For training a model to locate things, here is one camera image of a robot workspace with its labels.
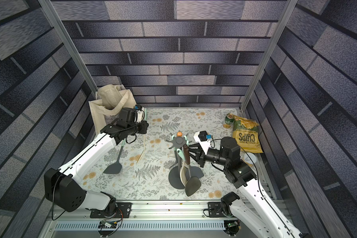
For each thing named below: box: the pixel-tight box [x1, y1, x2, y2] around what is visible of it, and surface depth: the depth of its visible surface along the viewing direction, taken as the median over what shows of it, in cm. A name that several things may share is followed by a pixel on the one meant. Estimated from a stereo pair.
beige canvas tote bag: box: [88, 84, 137, 135], surface depth 92 cm
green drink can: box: [225, 113, 235, 125], surface depth 102 cm
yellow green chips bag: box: [232, 114, 264, 154], surface depth 99 cm
